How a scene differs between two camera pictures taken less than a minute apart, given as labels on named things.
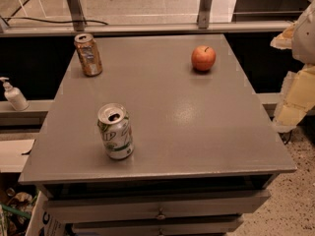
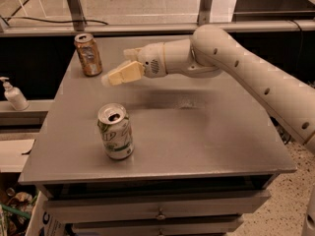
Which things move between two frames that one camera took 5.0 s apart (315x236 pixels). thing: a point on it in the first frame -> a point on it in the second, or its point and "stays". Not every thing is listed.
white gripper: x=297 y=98 -> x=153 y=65
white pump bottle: x=15 y=95 stays
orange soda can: x=87 y=48 stays
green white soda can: x=114 y=122 stays
